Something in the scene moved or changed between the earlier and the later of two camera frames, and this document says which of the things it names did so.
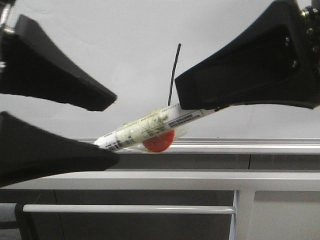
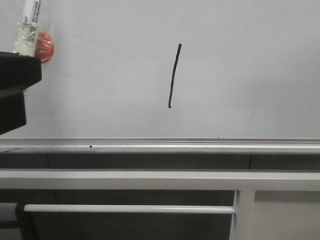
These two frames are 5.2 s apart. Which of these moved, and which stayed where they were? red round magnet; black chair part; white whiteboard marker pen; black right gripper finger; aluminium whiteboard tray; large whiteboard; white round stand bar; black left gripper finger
Moved: white whiteboard marker pen; red round magnet; black right gripper finger; black left gripper finger
Stayed: black chair part; large whiteboard; aluminium whiteboard tray; white round stand bar
